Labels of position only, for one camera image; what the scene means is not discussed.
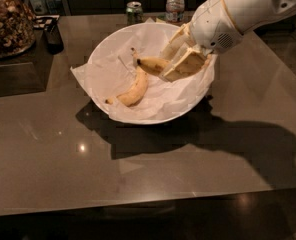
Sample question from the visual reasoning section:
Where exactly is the dark raised counter block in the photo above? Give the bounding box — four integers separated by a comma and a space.
0, 30, 53, 97

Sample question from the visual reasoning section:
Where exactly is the yellow banana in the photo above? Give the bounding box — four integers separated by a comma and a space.
136, 55, 211, 79
116, 48, 148, 107

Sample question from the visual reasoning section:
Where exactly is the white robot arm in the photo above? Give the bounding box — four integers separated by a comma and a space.
160, 0, 296, 82

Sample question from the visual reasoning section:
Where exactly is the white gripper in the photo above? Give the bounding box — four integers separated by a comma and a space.
160, 0, 243, 82

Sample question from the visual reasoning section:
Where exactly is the clear plastic water bottle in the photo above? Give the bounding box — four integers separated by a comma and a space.
165, 0, 185, 23

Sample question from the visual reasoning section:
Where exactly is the white paper liner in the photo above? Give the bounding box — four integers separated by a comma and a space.
70, 17, 217, 124

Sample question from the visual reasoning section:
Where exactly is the white bowl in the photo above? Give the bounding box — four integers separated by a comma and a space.
86, 21, 218, 125

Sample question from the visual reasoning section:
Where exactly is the green soda can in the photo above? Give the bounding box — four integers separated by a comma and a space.
126, 1, 143, 25

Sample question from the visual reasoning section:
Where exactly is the glass jar of nuts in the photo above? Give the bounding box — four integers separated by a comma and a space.
0, 0, 35, 59

